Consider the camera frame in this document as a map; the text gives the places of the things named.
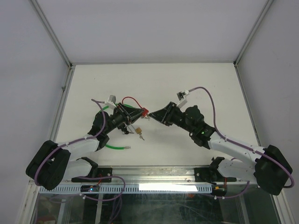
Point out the brass padlock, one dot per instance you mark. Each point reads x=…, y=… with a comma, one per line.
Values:
x=137, y=130

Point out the grey slotted cable duct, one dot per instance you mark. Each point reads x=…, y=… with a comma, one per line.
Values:
x=150, y=188

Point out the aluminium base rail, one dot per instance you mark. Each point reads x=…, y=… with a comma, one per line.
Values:
x=151, y=172

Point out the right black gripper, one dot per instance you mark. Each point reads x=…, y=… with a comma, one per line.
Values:
x=160, y=115

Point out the red cable seal tag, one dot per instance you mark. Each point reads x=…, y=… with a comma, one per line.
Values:
x=135, y=101

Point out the green cable bike lock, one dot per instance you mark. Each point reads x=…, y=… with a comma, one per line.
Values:
x=112, y=146

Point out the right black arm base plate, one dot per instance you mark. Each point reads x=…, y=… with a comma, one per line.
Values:
x=203, y=174

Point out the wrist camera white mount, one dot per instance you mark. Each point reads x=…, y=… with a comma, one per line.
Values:
x=111, y=102
x=182, y=96

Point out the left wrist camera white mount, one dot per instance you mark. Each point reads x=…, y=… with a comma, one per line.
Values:
x=111, y=102

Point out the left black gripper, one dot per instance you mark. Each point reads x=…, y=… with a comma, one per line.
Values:
x=133, y=113

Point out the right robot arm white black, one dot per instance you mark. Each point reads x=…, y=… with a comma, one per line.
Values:
x=265, y=166

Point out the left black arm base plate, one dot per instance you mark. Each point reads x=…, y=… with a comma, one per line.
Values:
x=102, y=175

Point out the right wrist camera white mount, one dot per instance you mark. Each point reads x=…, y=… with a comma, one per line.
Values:
x=182, y=96

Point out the black-headed key pair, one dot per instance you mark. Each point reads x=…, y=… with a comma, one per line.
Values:
x=127, y=132

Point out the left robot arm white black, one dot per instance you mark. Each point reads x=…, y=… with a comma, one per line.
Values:
x=56, y=162

